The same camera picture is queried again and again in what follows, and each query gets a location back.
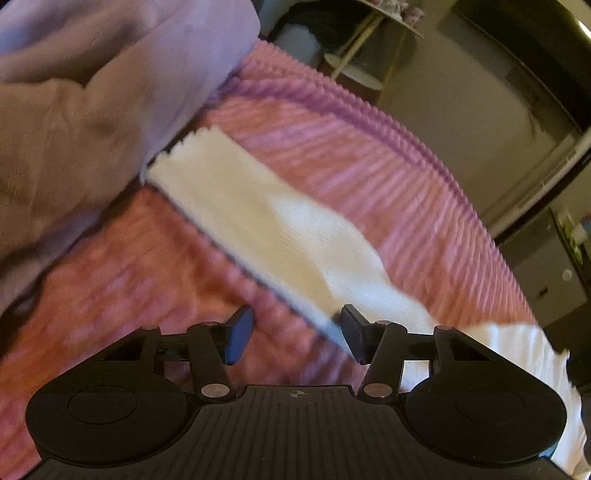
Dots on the pale round bin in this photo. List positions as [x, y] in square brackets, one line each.
[298, 44]

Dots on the lilac plush comforter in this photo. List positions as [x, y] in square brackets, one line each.
[92, 115]

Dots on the large dark framed screen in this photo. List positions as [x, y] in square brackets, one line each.
[531, 60]

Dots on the green packet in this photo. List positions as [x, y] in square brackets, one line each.
[572, 240]

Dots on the round side table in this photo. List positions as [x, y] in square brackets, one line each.
[358, 69]

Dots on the pink ribbed blanket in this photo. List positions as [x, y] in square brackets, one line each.
[415, 194]

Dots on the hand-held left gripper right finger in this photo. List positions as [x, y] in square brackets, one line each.
[354, 334]

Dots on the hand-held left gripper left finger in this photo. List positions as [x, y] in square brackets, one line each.
[239, 337]

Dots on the grey drawer cabinet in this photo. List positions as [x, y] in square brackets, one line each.
[540, 281]

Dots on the white knit sock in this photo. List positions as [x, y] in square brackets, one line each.
[295, 230]

